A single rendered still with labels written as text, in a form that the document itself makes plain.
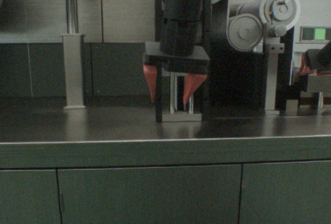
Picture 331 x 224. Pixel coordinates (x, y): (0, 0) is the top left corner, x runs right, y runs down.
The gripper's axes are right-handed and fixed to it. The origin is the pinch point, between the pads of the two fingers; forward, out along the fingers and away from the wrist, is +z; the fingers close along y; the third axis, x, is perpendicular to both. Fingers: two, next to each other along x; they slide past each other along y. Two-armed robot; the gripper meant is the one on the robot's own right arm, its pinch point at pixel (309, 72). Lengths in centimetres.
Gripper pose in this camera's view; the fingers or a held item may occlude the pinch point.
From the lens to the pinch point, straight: 100.4
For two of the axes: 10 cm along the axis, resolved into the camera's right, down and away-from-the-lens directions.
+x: -0.3, -9.3, 3.7
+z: -0.6, 3.7, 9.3
